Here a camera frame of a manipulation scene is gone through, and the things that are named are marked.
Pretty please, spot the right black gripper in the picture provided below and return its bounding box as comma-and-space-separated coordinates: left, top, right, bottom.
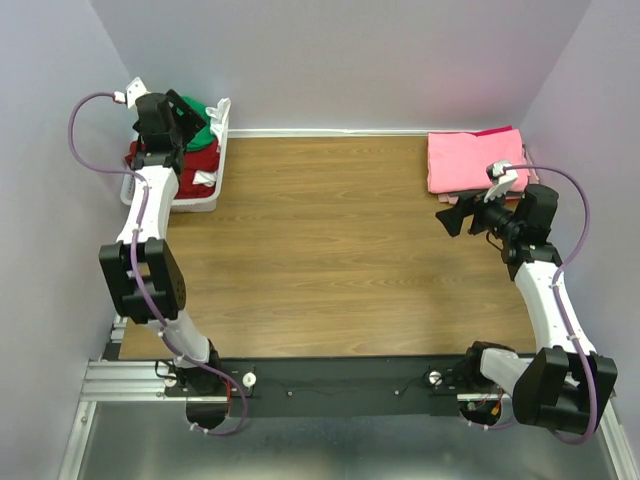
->
435, 181, 521, 241

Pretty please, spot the green t shirt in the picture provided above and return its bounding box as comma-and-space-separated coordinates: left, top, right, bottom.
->
179, 95, 214, 152

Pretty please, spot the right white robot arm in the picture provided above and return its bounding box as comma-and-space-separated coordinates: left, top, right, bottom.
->
435, 184, 618, 443

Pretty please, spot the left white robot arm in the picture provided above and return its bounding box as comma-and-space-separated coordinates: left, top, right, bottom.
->
99, 81, 228, 396

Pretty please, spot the folded shirts stack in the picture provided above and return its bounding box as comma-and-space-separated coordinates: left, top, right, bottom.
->
437, 125, 544, 205

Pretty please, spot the white t shirt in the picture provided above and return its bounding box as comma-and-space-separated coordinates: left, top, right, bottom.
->
203, 98, 231, 189

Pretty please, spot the dark red t shirt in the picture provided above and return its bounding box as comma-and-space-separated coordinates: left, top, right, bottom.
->
124, 137, 221, 200

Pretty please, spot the pink folded t shirt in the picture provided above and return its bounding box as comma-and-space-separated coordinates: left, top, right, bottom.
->
427, 128, 526, 195

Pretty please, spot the white plastic laundry basket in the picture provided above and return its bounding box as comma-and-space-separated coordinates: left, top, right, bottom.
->
119, 107, 232, 215

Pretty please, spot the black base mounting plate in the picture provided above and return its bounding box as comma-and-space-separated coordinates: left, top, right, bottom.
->
164, 353, 521, 420

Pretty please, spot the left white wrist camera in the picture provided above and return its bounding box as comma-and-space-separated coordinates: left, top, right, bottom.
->
113, 77, 149, 109

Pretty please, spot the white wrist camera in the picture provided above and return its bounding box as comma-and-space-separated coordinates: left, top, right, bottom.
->
484, 160, 518, 203
113, 77, 149, 109

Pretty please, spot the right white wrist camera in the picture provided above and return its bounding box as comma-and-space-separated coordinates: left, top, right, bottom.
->
484, 160, 518, 203

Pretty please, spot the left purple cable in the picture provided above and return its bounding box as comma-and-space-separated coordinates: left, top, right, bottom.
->
67, 91, 251, 437

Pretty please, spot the aluminium frame rail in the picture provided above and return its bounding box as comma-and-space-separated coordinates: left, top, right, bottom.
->
58, 316, 226, 479

